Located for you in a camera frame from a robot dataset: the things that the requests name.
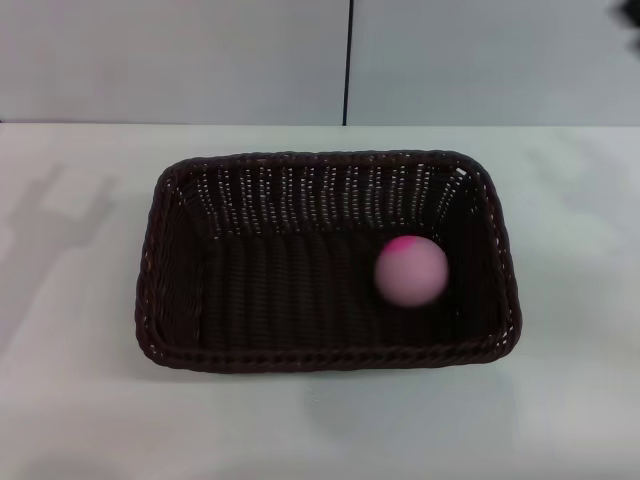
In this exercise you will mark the dark vertical wall strip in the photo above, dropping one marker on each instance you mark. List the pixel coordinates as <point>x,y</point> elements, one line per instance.
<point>348,50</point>

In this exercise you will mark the dark woven rectangular basket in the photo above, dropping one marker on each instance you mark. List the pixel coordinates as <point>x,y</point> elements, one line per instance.
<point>300,300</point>

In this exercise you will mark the pink peach toy ball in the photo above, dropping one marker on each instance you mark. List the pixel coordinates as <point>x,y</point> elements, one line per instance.
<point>412,272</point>

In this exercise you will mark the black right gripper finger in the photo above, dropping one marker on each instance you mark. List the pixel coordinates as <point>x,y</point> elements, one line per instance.
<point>635,40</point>
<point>632,7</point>

